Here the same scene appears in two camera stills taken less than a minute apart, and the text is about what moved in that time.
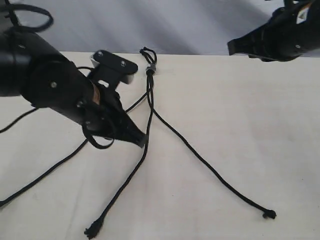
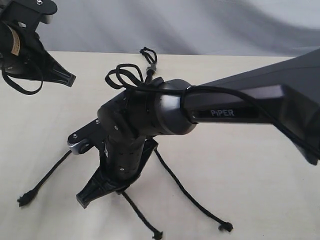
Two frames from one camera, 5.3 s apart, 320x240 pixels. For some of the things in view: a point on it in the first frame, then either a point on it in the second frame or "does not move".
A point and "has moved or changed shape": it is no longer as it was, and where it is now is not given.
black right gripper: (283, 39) to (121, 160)
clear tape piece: (151, 69) does not move
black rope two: (149, 55) has moved or changed shape
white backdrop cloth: (150, 26) does not move
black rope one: (268, 213) to (151, 58)
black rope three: (61, 159) to (28, 195)
